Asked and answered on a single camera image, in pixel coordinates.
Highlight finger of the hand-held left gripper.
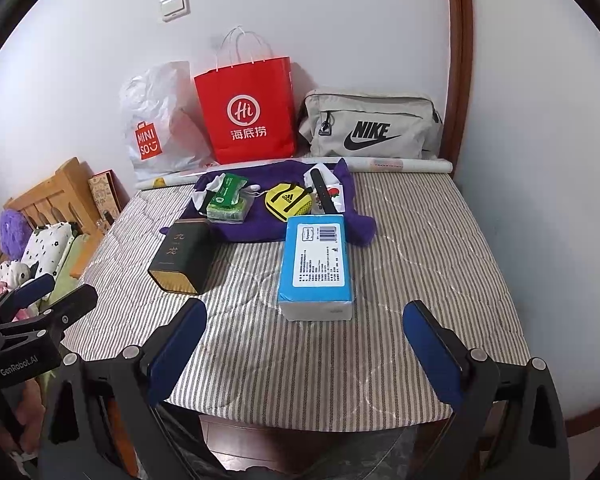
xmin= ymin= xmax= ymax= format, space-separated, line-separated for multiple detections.
xmin=0 ymin=284 xmax=99 ymax=348
xmin=0 ymin=273 xmax=56 ymax=326

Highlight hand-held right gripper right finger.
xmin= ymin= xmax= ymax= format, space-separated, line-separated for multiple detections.
xmin=402 ymin=300 xmax=571 ymax=480

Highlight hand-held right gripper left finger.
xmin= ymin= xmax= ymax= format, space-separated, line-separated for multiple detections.
xmin=42 ymin=297 xmax=208 ymax=480

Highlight green tissue pack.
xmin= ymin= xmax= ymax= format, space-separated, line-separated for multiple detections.
xmin=206 ymin=195 xmax=248 ymax=222

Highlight white glove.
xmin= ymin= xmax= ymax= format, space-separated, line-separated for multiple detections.
xmin=190 ymin=172 xmax=226 ymax=211

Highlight dark green packet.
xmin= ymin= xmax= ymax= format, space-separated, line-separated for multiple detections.
xmin=215 ymin=174 xmax=248 ymax=206

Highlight yellow striped pouch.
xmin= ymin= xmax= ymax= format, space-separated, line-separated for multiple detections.
xmin=265 ymin=183 xmax=313 ymax=222

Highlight white spotted plush toy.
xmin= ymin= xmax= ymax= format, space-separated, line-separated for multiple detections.
xmin=0 ymin=260 xmax=33 ymax=293

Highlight polka dot pillow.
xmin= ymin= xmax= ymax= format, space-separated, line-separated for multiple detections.
xmin=20 ymin=223 xmax=78 ymax=281

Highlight purple plush toy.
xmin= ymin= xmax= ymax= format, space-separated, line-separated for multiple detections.
xmin=0 ymin=210 xmax=33 ymax=256

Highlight striped mattress pad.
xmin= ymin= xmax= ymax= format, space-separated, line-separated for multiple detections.
xmin=62 ymin=170 xmax=531 ymax=428

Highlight dark green tea box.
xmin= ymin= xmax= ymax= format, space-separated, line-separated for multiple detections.
xmin=147 ymin=220 xmax=213 ymax=296

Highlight wooden bed headboard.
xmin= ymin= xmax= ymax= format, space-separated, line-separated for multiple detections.
xmin=5 ymin=157 xmax=103 ymax=281

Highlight patterned flat box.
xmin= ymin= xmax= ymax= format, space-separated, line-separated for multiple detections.
xmin=88 ymin=170 xmax=123 ymax=223

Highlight purple towel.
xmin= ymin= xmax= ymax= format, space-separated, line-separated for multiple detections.
xmin=161 ymin=157 xmax=378 ymax=248

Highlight blue tissue pack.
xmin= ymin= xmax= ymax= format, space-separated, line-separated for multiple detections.
xmin=277 ymin=215 xmax=355 ymax=322

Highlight brown wooden baseboard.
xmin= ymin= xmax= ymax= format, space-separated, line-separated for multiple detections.
xmin=562 ymin=400 xmax=600 ymax=438

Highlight rolled printed paper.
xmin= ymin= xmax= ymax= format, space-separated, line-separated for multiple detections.
xmin=135 ymin=156 xmax=453 ymax=191

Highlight white plastic shopping bag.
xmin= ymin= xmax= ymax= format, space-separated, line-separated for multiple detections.
xmin=120 ymin=61 xmax=218 ymax=183

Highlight grey waist bag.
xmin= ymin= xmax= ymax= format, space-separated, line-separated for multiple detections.
xmin=298 ymin=89 xmax=443 ymax=160

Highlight red paper shopping bag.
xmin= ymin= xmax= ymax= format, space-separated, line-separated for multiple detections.
xmin=194 ymin=27 xmax=297 ymax=165

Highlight brown wooden door frame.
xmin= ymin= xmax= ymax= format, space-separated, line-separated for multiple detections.
xmin=442 ymin=0 xmax=476 ymax=173

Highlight white wall light switch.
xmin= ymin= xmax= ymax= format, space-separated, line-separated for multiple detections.
xmin=160 ymin=0 xmax=191 ymax=23

